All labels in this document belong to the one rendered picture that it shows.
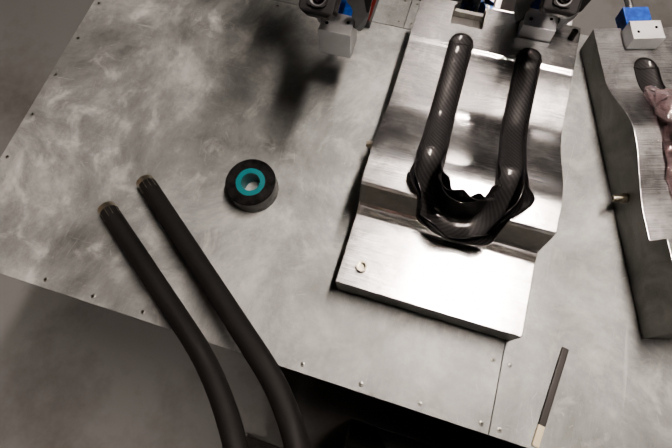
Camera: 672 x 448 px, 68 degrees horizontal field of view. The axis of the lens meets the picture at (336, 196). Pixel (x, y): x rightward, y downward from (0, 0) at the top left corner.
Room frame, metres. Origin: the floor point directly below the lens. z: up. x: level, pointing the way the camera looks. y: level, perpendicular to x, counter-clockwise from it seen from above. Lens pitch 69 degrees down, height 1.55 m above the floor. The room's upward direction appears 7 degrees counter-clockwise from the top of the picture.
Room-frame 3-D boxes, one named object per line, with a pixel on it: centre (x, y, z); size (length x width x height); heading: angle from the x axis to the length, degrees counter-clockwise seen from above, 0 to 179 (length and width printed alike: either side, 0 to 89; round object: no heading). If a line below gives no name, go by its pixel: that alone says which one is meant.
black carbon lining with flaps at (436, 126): (0.33, -0.22, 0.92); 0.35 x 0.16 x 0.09; 157
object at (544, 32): (0.54, -0.37, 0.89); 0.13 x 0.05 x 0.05; 156
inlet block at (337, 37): (0.55, -0.05, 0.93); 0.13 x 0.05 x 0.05; 157
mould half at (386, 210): (0.32, -0.20, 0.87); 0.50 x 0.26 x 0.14; 157
